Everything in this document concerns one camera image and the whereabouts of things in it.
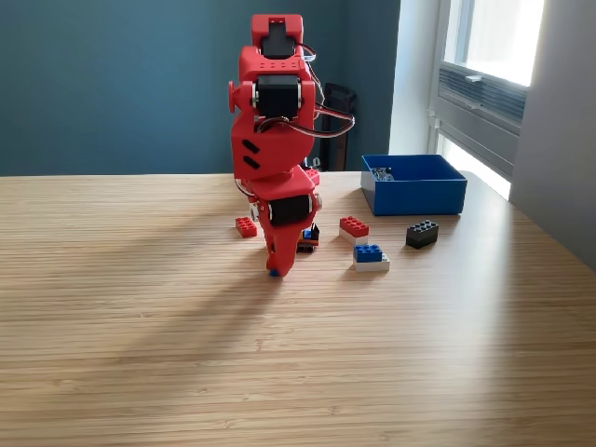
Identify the black brick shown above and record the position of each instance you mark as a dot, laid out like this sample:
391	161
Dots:
421	235

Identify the blue plastic bin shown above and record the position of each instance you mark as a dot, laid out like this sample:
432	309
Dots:
419	198

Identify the black table clamp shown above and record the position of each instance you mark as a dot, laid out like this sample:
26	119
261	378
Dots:
316	162

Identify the red and white brick stack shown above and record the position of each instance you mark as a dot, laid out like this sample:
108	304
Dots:
354	226

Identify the small yellow toy digger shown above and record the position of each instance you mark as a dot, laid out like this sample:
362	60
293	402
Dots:
309	237

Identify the small red brick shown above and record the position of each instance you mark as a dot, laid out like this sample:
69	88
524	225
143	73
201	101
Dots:
244	228

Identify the white window frame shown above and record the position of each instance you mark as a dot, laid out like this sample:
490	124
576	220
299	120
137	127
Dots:
454	28

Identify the blue and white brick stack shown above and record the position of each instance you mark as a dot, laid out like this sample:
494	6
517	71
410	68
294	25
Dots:
368	253

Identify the grey window vent grille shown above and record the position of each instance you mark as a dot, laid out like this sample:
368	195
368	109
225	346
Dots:
484	95

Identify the black folded stand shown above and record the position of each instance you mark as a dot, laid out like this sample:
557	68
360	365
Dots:
340	153

